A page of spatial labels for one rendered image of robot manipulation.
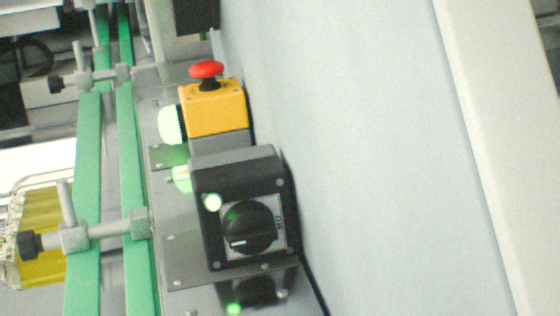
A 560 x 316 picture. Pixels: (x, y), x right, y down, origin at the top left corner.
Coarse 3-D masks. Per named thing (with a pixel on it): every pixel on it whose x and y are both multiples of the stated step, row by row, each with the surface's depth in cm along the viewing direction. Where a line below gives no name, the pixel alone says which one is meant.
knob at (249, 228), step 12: (240, 204) 83; (252, 204) 83; (264, 204) 84; (228, 216) 83; (240, 216) 82; (252, 216) 82; (264, 216) 82; (228, 228) 82; (240, 228) 82; (252, 228) 82; (264, 228) 82; (228, 240) 81; (240, 240) 81; (252, 240) 81; (264, 240) 81; (240, 252) 83; (252, 252) 83
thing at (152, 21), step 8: (144, 0) 171; (152, 0) 155; (152, 8) 155; (152, 16) 155; (152, 24) 156; (152, 32) 156; (152, 40) 157; (160, 40) 158; (160, 48) 158; (160, 56) 158
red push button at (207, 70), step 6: (192, 66) 112; (198, 66) 111; (204, 66) 111; (210, 66) 111; (216, 66) 111; (222, 66) 112; (192, 72) 111; (198, 72) 111; (204, 72) 110; (210, 72) 110; (216, 72) 111; (222, 72) 112; (204, 78) 112; (210, 78) 112; (204, 84) 112; (210, 84) 112
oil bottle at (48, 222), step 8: (32, 216) 137; (40, 216) 136; (48, 216) 136; (56, 216) 136; (16, 224) 135; (24, 224) 134; (32, 224) 134; (40, 224) 134; (48, 224) 133; (56, 224) 133; (8, 232) 133; (16, 232) 132; (40, 232) 132; (0, 240) 133; (8, 240) 132
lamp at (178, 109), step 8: (160, 112) 113; (168, 112) 112; (176, 112) 112; (160, 120) 112; (168, 120) 112; (176, 120) 112; (160, 128) 112; (168, 128) 112; (176, 128) 112; (184, 128) 112; (168, 136) 112; (176, 136) 112; (184, 136) 112
